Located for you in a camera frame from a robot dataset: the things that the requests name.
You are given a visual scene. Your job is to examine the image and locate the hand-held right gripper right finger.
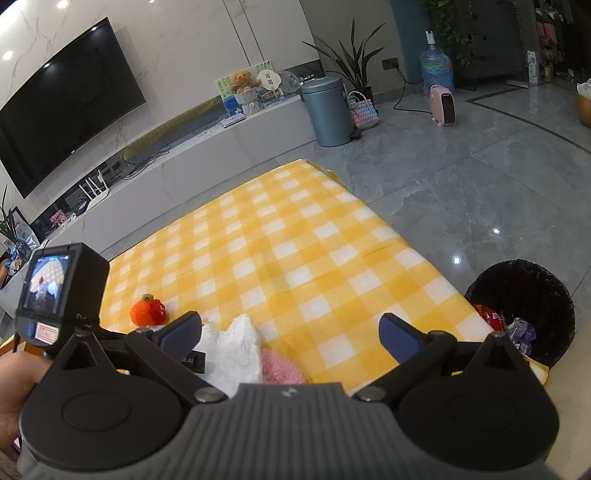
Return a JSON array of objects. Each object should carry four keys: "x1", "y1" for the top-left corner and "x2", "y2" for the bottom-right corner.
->
[{"x1": 353, "y1": 313, "x2": 532, "y2": 403}]

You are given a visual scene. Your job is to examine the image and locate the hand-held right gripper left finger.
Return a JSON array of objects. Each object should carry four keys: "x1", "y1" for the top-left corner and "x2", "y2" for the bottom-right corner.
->
[{"x1": 55, "y1": 311, "x2": 229, "y2": 404}]

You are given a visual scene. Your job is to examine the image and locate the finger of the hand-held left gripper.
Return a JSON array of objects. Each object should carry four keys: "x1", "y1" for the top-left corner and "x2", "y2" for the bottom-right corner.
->
[{"x1": 178, "y1": 350, "x2": 206, "y2": 374}]

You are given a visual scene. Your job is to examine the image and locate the orange knitted toy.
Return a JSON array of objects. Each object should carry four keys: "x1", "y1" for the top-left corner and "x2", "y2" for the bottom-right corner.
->
[{"x1": 129, "y1": 294, "x2": 168, "y2": 328}]

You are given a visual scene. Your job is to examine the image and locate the white plastic bag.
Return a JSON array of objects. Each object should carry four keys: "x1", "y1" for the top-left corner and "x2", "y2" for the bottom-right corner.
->
[{"x1": 196, "y1": 314, "x2": 265, "y2": 393}]

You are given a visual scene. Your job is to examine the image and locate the pink knitted toy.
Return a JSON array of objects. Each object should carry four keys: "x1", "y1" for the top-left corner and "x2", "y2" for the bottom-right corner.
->
[{"x1": 259, "y1": 349, "x2": 308, "y2": 385}]

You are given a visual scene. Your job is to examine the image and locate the person's left hand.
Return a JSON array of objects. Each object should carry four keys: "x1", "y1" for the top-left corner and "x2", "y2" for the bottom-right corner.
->
[{"x1": 0, "y1": 353, "x2": 52, "y2": 446}]

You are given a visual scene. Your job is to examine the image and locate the red snack wrapper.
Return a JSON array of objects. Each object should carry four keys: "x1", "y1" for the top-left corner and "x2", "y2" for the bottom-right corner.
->
[{"x1": 473, "y1": 305, "x2": 507, "y2": 333}]

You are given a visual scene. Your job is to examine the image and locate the white router with antennas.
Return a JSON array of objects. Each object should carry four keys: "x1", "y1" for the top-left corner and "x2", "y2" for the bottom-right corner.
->
[{"x1": 79, "y1": 168, "x2": 112, "y2": 204}]

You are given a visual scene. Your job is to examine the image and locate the green plant in glass vase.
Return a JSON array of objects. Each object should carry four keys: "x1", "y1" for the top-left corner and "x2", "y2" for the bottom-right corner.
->
[{"x1": 0, "y1": 185, "x2": 28, "y2": 252}]

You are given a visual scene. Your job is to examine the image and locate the purple wrapper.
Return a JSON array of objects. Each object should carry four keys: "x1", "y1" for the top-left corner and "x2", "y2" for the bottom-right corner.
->
[{"x1": 508, "y1": 318, "x2": 537, "y2": 356}]

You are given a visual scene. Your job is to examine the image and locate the yellow checkered tablecloth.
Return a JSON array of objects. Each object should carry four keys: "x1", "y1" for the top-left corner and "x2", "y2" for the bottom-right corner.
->
[{"x1": 99, "y1": 158, "x2": 550, "y2": 398}]

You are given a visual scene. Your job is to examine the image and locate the white marble television cabinet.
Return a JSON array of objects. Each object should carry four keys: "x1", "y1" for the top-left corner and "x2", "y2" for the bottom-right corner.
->
[{"x1": 0, "y1": 95, "x2": 320, "y2": 319}]

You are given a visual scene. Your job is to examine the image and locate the black waste basket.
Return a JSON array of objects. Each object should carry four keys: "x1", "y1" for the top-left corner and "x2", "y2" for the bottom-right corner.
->
[{"x1": 464, "y1": 260, "x2": 576, "y2": 368}]

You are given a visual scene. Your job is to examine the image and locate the yellow-green rolled mat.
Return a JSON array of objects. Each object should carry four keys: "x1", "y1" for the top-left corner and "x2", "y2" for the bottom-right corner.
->
[{"x1": 124, "y1": 98, "x2": 220, "y2": 163}]

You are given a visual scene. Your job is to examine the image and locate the black curved television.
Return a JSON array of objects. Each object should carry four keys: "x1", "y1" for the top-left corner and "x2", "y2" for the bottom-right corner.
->
[{"x1": 0, "y1": 17, "x2": 147, "y2": 199}]

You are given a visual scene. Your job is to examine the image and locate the pastel woven bag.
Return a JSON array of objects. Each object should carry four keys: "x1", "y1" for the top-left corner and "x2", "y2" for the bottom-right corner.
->
[{"x1": 347, "y1": 91, "x2": 380, "y2": 130}]

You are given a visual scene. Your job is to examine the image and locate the pink space heater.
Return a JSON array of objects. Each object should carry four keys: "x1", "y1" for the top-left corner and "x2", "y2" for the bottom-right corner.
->
[{"x1": 429, "y1": 84, "x2": 456, "y2": 127}]

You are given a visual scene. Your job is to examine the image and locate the grey-blue pedal bin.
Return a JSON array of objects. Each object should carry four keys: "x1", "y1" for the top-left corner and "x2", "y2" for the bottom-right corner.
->
[{"x1": 300, "y1": 76, "x2": 357, "y2": 147}]

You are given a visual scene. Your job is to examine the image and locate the green illustrated card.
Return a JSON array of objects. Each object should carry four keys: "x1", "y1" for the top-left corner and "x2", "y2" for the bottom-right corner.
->
[{"x1": 215, "y1": 60, "x2": 273, "y2": 118}]

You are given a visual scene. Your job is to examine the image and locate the white round hand fan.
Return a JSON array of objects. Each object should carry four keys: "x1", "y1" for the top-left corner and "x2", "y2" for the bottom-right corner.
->
[{"x1": 256, "y1": 69, "x2": 282, "y2": 91}]

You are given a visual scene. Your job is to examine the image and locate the round decorative plate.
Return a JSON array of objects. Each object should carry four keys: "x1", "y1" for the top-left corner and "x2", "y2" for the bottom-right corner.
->
[{"x1": 278, "y1": 69, "x2": 302, "y2": 95}]

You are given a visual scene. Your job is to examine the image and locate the large blue water bottle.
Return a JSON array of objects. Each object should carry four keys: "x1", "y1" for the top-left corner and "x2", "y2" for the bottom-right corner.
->
[{"x1": 419, "y1": 30, "x2": 455, "y2": 95}]

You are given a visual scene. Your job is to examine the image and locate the tall leafy floor plant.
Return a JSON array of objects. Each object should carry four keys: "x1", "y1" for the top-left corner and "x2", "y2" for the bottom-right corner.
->
[{"x1": 302, "y1": 18, "x2": 386, "y2": 100}]

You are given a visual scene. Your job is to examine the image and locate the yellow basket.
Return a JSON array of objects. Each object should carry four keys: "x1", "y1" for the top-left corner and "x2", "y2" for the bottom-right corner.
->
[{"x1": 575, "y1": 78, "x2": 591, "y2": 128}]

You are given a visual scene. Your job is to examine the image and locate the dark cabinet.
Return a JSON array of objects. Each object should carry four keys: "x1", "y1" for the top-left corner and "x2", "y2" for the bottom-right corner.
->
[{"x1": 455, "y1": 0, "x2": 539, "y2": 85}]

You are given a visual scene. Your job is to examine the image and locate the hanging vine plant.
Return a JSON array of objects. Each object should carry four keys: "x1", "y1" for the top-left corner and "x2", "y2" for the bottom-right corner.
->
[{"x1": 422, "y1": 0, "x2": 472, "y2": 61}]

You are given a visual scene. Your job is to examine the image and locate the black cables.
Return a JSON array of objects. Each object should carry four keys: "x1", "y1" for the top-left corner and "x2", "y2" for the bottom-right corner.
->
[{"x1": 121, "y1": 145, "x2": 171, "y2": 179}]

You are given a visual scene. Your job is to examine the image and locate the black heater cable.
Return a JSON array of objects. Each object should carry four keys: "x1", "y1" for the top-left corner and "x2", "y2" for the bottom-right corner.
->
[{"x1": 393, "y1": 60, "x2": 432, "y2": 112}]

